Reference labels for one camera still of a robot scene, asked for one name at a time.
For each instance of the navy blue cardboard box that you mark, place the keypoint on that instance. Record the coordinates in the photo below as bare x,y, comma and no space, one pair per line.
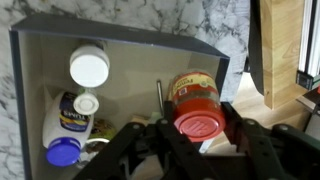
133,73

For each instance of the light wooden board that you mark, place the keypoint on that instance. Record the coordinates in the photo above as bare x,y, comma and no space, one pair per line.
283,50

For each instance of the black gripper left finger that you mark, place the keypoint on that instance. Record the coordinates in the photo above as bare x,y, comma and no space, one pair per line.
146,156

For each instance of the black stand panel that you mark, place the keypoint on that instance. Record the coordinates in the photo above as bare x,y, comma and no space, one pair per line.
256,43

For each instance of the small beige block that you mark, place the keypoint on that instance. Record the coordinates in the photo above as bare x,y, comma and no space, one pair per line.
139,120

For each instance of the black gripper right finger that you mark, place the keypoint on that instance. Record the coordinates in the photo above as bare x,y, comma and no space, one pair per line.
276,153

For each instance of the round metal tin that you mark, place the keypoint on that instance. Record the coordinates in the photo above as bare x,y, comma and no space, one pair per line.
101,131

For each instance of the white bottle with blue lid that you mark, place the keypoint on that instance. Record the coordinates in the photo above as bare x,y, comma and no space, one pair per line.
65,123

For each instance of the aluminium frame rail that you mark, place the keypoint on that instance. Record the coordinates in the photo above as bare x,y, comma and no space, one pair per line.
310,40

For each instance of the small bottle with red lid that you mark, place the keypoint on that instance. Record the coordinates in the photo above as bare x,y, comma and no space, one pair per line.
196,106

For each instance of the small white bottle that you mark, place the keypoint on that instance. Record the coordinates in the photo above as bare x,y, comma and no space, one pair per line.
86,104

